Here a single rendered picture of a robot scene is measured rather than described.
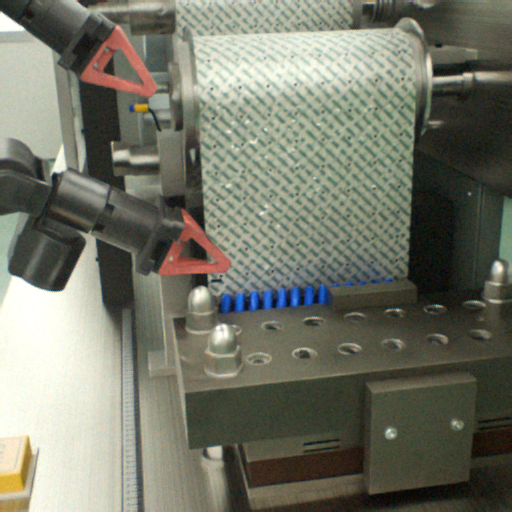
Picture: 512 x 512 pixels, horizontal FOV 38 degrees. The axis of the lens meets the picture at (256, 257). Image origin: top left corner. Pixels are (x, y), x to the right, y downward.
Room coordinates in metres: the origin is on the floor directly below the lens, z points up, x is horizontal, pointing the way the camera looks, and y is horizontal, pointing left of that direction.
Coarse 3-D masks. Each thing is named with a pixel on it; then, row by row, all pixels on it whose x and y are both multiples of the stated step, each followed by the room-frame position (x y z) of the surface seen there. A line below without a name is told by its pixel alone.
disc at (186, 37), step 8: (184, 32) 0.83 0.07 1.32; (184, 40) 0.84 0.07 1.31; (192, 48) 0.78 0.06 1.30; (192, 56) 0.77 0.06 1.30; (192, 64) 0.77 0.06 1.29; (192, 72) 0.77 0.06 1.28; (192, 80) 0.77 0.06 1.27; (192, 88) 0.77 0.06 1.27; (192, 96) 0.77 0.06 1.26; (200, 136) 0.77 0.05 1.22; (192, 152) 0.82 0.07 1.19; (192, 160) 0.82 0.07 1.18
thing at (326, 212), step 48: (288, 144) 0.78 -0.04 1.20; (336, 144) 0.79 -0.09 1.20; (384, 144) 0.80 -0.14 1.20; (240, 192) 0.78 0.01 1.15; (288, 192) 0.78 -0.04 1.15; (336, 192) 0.79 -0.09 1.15; (384, 192) 0.80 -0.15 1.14; (240, 240) 0.78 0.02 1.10; (288, 240) 0.78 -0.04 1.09; (336, 240) 0.79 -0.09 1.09; (384, 240) 0.80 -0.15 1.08; (240, 288) 0.78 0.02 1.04; (288, 288) 0.78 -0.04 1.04
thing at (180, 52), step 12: (408, 36) 0.85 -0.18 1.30; (180, 48) 0.81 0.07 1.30; (180, 60) 0.79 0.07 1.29; (180, 72) 0.79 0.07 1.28; (420, 72) 0.82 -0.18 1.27; (420, 84) 0.81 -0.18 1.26; (420, 96) 0.81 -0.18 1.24; (192, 108) 0.77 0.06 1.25; (192, 120) 0.78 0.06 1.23; (180, 132) 0.85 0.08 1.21; (192, 132) 0.78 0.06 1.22; (192, 144) 0.80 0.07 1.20
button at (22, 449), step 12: (0, 444) 0.66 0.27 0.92; (12, 444) 0.65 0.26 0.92; (24, 444) 0.65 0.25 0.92; (0, 456) 0.63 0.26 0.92; (12, 456) 0.63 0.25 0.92; (24, 456) 0.64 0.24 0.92; (0, 468) 0.61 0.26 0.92; (12, 468) 0.61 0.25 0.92; (24, 468) 0.62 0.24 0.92; (0, 480) 0.60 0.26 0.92; (12, 480) 0.60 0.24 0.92; (24, 480) 0.62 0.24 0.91; (0, 492) 0.60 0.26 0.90; (12, 492) 0.60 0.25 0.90
